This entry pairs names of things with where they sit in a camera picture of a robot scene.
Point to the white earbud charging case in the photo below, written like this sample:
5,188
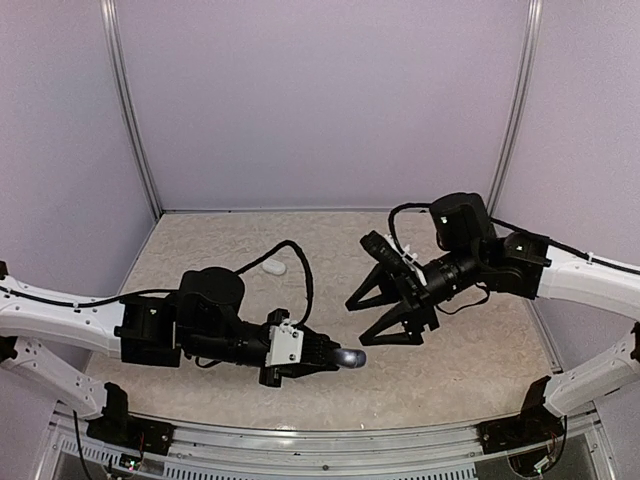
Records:
274,267

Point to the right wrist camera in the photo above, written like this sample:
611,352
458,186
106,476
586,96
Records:
408,258

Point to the right aluminium frame post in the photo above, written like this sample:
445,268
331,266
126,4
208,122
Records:
518,103

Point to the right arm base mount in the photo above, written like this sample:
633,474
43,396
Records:
533,424

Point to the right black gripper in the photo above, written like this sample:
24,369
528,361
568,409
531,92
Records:
394,291

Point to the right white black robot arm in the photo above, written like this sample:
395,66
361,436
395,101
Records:
523,263

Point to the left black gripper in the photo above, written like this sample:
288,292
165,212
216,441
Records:
292,370

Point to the aluminium frame post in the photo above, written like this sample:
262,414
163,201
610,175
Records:
518,103
115,49

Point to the left aluminium frame post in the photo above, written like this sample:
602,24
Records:
115,49

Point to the blue-grey earbud charging case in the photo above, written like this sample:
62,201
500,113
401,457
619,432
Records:
349,358

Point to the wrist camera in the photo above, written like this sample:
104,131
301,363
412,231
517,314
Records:
408,258
285,345

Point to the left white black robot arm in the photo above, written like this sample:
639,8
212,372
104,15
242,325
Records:
199,319

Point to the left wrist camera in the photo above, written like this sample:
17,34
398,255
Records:
285,345

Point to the front aluminium rail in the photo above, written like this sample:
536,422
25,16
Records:
200,451

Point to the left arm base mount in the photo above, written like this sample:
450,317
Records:
117,426

